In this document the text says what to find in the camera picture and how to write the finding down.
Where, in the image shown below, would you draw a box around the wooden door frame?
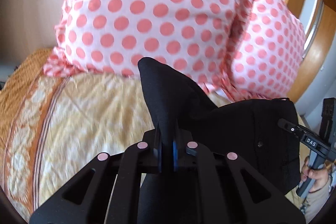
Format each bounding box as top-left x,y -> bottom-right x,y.
285,0 -> 335,103

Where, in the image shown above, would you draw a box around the yellow patterned bed quilt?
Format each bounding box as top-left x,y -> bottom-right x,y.
1,49 -> 153,221

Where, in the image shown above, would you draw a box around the left pink polka dot pillow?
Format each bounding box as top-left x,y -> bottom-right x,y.
43,0 -> 248,84

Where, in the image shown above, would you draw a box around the right pink polka dot pillow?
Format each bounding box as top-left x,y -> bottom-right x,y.
214,0 -> 305,102

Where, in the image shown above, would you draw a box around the person's right hand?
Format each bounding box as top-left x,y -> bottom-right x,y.
301,156 -> 329,193

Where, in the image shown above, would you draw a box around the black pants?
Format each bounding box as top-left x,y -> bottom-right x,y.
136,56 -> 301,224

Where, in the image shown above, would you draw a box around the pink polka dot pillow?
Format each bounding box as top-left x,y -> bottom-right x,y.
43,0 -> 248,84
214,0 -> 305,102

